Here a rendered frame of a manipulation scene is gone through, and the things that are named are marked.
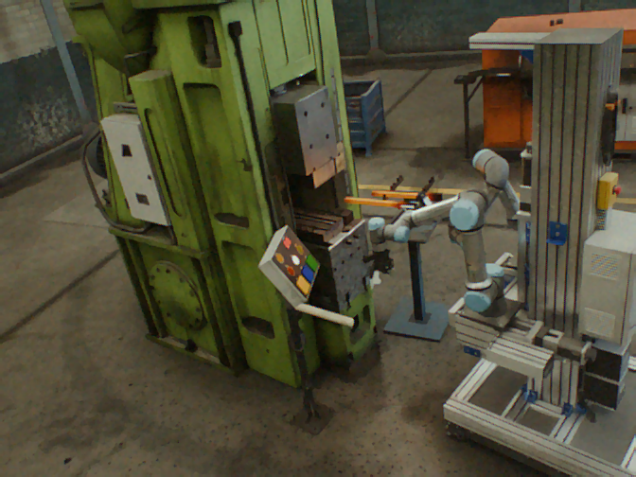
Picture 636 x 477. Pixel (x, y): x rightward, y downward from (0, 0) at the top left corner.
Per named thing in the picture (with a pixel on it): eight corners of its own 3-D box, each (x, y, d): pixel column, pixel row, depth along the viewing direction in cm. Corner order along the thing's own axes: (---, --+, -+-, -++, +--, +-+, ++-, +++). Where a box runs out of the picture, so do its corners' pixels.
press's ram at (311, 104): (346, 150, 348) (337, 80, 329) (307, 176, 322) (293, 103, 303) (291, 143, 372) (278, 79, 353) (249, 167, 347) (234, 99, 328)
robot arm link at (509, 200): (523, 241, 320) (480, 167, 293) (509, 229, 333) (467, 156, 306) (542, 228, 318) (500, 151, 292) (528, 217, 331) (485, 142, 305)
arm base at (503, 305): (513, 304, 288) (513, 287, 283) (499, 321, 278) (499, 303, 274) (484, 295, 297) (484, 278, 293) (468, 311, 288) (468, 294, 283)
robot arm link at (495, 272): (507, 286, 284) (507, 262, 278) (498, 302, 275) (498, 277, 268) (483, 281, 291) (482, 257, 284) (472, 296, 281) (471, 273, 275)
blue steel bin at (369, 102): (388, 132, 766) (382, 75, 732) (371, 156, 703) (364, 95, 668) (302, 134, 810) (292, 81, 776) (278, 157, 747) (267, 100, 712)
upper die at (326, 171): (335, 174, 344) (333, 158, 339) (315, 188, 330) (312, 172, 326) (279, 166, 368) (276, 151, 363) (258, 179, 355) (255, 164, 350)
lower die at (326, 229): (344, 228, 360) (342, 216, 356) (324, 244, 347) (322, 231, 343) (290, 217, 385) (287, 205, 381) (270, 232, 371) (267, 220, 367)
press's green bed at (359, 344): (379, 338, 410) (372, 280, 388) (349, 371, 385) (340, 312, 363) (315, 317, 442) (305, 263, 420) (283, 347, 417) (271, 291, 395)
